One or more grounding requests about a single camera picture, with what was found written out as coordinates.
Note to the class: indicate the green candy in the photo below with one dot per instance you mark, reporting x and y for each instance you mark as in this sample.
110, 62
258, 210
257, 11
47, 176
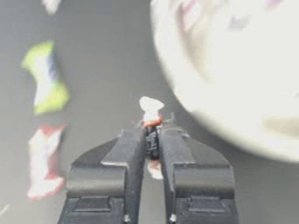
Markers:
49, 84

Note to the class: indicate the steel bowl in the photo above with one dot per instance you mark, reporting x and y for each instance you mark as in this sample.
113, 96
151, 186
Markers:
241, 73

